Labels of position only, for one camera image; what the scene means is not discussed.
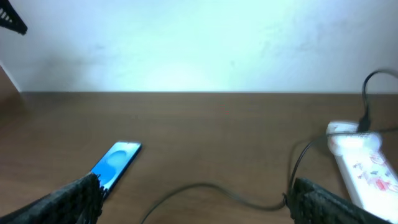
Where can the blue Galaxy smartphone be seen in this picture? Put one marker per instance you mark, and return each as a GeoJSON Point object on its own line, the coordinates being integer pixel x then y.
{"type": "Point", "coordinates": [111, 167]}

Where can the white power strip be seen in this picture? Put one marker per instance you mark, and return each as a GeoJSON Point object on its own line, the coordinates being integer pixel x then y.
{"type": "Point", "coordinates": [370, 180]}

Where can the white charger adapter plug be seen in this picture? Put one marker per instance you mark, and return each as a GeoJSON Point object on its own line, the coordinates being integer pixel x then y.
{"type": "Point", "coordinates": [341, 128]}

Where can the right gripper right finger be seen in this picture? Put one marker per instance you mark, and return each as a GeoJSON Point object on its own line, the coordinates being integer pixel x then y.
{"type": "Point", "coordinates": [309, 203]}

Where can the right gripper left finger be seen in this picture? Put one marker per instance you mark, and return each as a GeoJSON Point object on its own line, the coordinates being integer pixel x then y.
{"type": "Point", "coordinates": [79, 202]}

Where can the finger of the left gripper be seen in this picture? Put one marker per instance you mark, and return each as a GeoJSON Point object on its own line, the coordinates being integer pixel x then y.
{"type": "Point", "coordinates": [10, 18]}

